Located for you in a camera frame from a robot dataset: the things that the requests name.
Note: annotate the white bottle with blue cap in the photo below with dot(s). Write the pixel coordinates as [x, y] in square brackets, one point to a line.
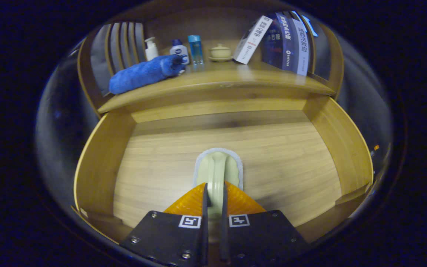
[178, 50]

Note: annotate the white book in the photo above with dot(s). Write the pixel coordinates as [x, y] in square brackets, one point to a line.
[252, 40]

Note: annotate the wooden cabinet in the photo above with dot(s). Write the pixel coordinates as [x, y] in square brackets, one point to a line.
[198, 26]

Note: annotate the dark blue book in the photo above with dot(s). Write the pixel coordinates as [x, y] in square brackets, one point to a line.
[278, 40]

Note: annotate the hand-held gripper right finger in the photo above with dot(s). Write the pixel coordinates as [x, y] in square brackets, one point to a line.
[224, 230]

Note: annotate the clear blue bottle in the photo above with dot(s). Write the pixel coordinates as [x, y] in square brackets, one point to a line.
[195, 48]

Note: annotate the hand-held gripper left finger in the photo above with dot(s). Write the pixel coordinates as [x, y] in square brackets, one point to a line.
[204, 222]

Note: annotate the wooden countertop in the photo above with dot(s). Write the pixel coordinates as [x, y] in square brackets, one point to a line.
[217, 76]

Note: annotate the blue rolled towel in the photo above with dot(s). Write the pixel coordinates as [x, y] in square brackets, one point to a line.
[139, 76]

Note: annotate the white pump bottle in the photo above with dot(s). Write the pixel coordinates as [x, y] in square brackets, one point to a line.
[151, 50]

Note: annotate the wooden drawer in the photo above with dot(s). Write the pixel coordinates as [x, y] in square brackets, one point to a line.
[161, 167]

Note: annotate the lavender book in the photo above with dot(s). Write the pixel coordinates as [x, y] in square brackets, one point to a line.
[302, 48]

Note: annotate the beige lidded teacup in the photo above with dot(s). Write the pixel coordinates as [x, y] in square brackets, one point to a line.
[220, 52]

